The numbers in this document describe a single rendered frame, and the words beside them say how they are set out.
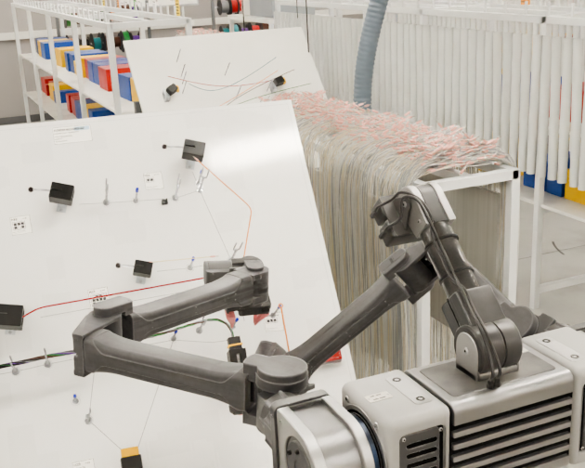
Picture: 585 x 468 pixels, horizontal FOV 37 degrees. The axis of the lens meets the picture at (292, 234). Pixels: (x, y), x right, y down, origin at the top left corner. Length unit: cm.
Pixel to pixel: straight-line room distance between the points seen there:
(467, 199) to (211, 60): 284
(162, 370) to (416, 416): 45
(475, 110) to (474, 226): 262
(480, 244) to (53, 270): 141
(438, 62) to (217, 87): 147
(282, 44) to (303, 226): 341
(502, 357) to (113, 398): 121
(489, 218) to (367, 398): 177
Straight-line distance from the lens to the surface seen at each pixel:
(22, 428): 218
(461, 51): 559
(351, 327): 184
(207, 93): 532
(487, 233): 289
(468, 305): 120
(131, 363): 143
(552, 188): 542
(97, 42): 1233
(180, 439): 218
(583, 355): 130
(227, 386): 134
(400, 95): 627
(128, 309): 156
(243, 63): 551
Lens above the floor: 208
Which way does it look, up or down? 18 degrees down
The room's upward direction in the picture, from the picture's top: 3 degrees counter-clockwise
